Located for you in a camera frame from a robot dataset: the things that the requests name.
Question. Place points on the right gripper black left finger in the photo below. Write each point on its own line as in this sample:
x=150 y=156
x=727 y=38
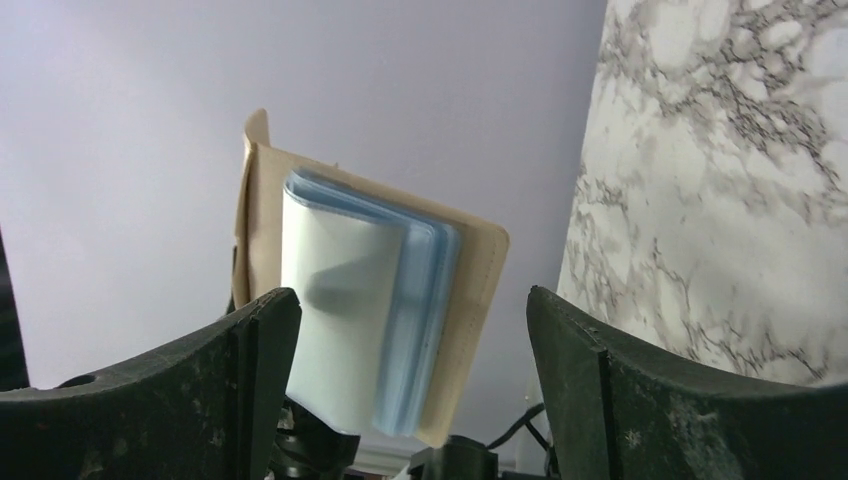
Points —
x=204 y=406

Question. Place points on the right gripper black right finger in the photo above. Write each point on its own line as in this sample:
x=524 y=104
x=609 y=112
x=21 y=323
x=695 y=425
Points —
x=622 y=408

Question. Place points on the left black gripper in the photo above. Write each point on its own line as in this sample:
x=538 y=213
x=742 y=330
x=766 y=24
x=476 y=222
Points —
x=306 y=448

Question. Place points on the beige leather card holder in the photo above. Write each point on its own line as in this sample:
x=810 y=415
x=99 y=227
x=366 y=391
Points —
x=257 y=262

